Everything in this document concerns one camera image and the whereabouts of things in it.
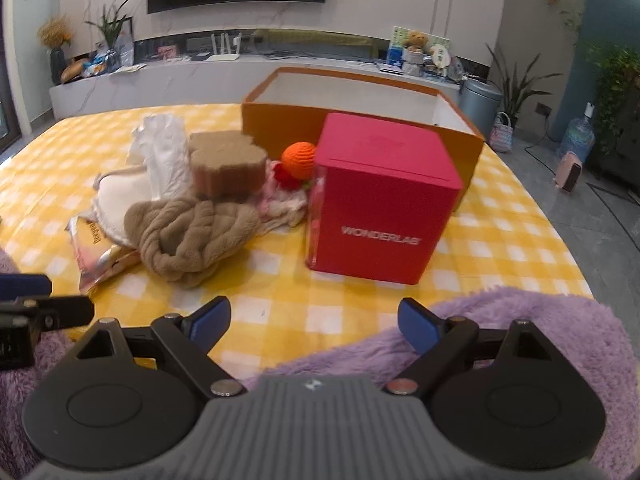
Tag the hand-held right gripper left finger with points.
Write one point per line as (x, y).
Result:
(207, 317)

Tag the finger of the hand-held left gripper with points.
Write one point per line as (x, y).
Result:
(60, 311)
(25, 285)

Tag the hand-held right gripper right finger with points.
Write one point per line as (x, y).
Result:
(415, 322)

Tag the pink wipes packet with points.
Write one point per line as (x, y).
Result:
(95, 255)

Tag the brown braided plush towel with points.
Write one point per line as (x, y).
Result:
(190, 240)

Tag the white round pad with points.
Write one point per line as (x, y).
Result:
(112, 205)

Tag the pink knitted cloth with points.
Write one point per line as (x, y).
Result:
(280, 207)

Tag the red knitted flower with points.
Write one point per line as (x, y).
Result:
(285, 176)

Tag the white cloth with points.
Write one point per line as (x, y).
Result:
(160, 160)

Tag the orange knitted ball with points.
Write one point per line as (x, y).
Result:
(299, 160)

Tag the orange cardboard box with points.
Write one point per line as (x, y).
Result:
(280, 120)

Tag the yellow checkered tablecloth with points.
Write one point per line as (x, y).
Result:
(280, 300)

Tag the purple fluffy blanket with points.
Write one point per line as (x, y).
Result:
(525, 305)

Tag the red cube box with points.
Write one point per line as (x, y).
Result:
(380, 200)

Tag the pastel woven bag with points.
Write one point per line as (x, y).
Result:
(501, 135)

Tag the pink space heater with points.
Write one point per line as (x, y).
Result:
(569, 174)

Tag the bread loaf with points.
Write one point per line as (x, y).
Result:
(74, 71)

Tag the dark vase with yellow flowers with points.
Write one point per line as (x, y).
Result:
(57, 62)

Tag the grey trash can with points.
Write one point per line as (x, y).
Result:
(477, 102)

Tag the white marble media console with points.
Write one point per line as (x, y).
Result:
(175, 85)

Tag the clear plastic bags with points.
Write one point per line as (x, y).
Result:
(112, 55)

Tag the blue water jug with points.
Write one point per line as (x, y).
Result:
(577, 135)

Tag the snake plant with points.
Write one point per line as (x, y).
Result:
(517, 90)

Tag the dark cabinet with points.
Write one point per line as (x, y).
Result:
(620, 160)

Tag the white router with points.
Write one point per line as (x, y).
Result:
(224, 56)

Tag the small pink box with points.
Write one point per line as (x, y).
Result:
(168, 52)

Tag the white round hand fan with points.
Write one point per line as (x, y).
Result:
(441, 54)

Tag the green leafy potted plant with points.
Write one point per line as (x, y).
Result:
(111, 22)

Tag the brown teddy bear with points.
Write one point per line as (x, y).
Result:
(415, 41)

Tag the bushy green plant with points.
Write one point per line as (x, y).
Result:
(612, 85)

